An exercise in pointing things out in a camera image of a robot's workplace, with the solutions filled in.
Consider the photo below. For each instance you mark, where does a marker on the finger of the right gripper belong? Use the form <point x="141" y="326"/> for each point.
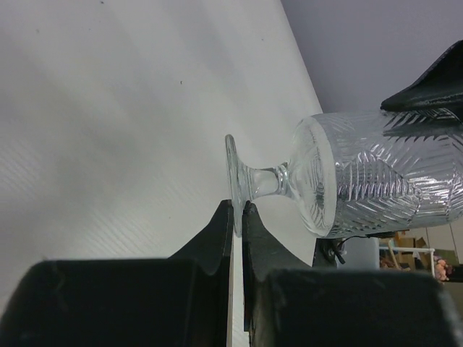
<point x="440" y="86"/>

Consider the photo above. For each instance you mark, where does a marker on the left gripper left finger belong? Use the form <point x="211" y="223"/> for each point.
<point x="181" y="300"/>

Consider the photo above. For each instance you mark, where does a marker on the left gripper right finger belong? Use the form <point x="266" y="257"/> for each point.
<point x="289" y="303"/>

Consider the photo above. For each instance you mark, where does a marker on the clear patterned wine glass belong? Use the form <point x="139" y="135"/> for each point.
<point x="359" y="174"/>

